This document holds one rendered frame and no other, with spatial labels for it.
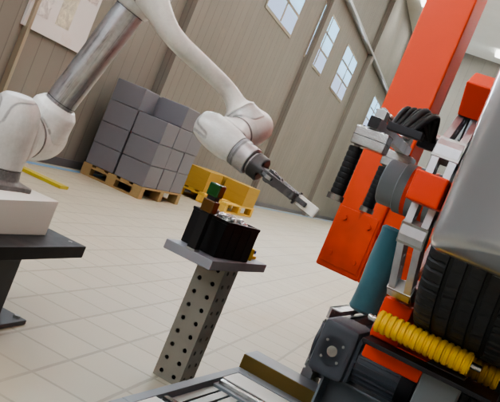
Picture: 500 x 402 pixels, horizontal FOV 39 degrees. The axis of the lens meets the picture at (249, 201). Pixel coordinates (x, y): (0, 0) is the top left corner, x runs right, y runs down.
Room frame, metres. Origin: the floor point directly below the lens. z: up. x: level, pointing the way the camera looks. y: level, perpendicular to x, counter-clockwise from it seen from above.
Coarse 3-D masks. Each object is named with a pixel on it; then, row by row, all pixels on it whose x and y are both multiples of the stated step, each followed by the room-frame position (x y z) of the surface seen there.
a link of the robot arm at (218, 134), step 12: (204, 120) 2.02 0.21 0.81; (216, 120) 2.01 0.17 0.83; (228, 120) 2.03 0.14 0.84; (240, 120) 2.07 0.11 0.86; (204, 132) 2.01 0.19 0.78; (216, 132) 1.99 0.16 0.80; (228, 132) 1.99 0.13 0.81; (240, 132) 2.01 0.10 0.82; (204, 144) 2.03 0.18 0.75; (216, 144) 1.99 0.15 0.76; (228, 144) 1.98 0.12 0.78
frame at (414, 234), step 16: (448, 128) 1.67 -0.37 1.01; (448, 144) 1.63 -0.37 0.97; (464, 144) 1.62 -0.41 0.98; (432, 160) 1.63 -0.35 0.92; (448, 160) 1.61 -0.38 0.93; (448, 176) 1.61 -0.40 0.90; (416, 208) 1.62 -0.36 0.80; (416, 224) 1.62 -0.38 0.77; (432, 224) 1.63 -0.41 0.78; (400, 240) 1.64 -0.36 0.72; (416, 240) 1.61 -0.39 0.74; (400, 256) 1.67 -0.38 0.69; (416, 256) 1.64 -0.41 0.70; (400, 272) 1.74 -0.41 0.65; (416, 272) 1.69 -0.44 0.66; (400, 288) 1.75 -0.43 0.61; (416, 288) 1.81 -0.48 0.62
